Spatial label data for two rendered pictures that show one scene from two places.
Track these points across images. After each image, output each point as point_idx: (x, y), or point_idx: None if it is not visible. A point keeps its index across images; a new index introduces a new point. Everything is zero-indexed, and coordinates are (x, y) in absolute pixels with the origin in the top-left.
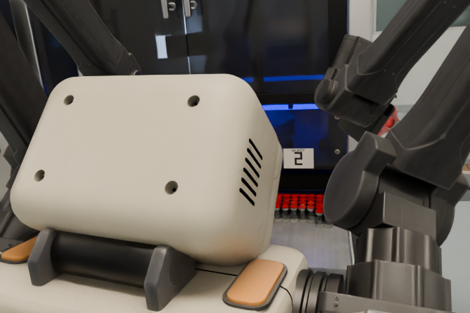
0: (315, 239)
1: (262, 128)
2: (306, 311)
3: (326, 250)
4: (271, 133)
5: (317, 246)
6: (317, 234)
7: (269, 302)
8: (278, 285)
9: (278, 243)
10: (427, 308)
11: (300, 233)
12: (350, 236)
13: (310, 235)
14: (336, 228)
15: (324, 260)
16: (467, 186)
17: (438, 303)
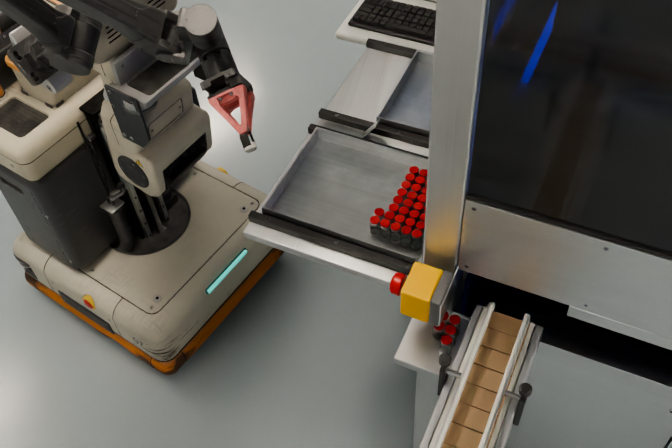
0: (351, 212)
1: None
2: None
3: (326, 215)
4: None
5: (338, 210)
6: (362, 218)
7: None
8: (53, 3)
9: (358, 180)
10: (22, 40)
11: (370, 203)
12: (318, 225)
13: (362, 211)
14: (368, 240)
15: (310, 207)
16: (42, 53)
17: (25, 48)
